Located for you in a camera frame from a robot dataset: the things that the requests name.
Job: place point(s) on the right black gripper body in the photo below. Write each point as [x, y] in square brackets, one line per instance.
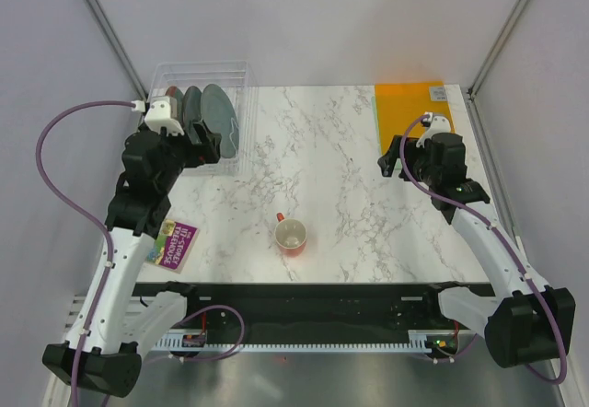
[417, 159]

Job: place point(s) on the purple treehouse book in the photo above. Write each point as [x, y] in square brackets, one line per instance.
[172, 246]

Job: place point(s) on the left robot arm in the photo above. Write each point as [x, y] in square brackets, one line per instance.
[103, 351]

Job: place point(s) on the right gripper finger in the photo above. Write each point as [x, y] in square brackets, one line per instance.
[394, 148]
[387, 164]

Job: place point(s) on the red teal floral plate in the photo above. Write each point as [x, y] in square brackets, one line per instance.
[177, 95]

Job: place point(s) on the grey-green plate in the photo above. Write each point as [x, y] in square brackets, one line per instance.
[220, 117]

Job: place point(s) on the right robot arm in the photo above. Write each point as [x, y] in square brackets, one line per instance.
[527, 320]

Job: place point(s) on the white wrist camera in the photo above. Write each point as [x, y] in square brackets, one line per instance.
[161, 113]
[434, 124]

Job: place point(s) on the white cable duct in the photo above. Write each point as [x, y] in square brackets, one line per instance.
[182, 342]

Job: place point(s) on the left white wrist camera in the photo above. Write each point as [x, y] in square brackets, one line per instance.
[161, 113]

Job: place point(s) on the orange cutting board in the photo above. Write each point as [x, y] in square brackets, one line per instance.
[398, 105]

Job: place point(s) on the white wire dish rack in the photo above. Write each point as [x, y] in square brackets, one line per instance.
[239, 84]

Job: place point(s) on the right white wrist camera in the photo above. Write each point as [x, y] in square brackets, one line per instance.
[434, 124]

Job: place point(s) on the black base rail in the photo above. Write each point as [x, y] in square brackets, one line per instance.
[310, 311]

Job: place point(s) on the teal glazed plate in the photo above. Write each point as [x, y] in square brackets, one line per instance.
[191, 106]

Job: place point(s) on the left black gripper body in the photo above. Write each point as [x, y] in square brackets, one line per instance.
[199, 153]

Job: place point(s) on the orange mug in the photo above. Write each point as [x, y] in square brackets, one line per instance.
[290, 235]

